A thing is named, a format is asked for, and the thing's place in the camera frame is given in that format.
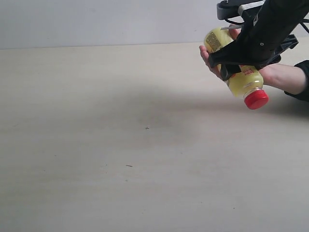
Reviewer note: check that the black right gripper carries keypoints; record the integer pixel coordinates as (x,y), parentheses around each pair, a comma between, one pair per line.
(264,37)

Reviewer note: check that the yellow bottle red cap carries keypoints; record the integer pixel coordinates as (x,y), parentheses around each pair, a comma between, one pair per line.
(246,82)

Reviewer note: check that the person's bare forearm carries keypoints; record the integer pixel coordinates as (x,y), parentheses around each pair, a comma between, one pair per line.
(276,75)

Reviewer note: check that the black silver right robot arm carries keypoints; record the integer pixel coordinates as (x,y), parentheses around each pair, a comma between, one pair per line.
(228,9)

